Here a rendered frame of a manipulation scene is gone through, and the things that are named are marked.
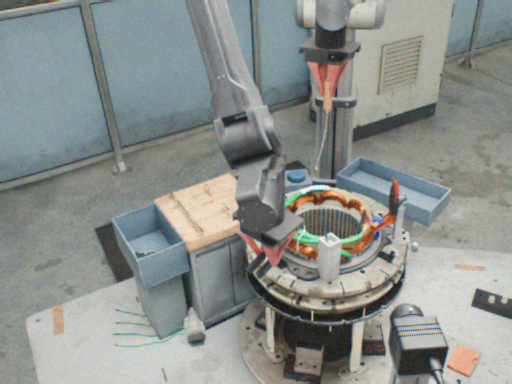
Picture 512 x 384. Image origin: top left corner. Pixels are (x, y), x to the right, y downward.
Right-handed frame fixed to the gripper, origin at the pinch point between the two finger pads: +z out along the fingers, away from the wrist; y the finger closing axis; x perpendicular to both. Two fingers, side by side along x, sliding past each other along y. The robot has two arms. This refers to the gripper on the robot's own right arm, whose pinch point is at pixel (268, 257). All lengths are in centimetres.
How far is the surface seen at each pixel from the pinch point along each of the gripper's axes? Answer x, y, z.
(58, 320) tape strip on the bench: -19, -53, 40
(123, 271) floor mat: 41, -128, 120
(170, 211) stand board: 6.3, -34.3, 11.4
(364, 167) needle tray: 52, -11, 14
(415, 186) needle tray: 52, 3, 14
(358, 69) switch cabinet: 213, -107, 71
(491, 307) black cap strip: 49, 29, 37
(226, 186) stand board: 21.2, -30.9, 11.5
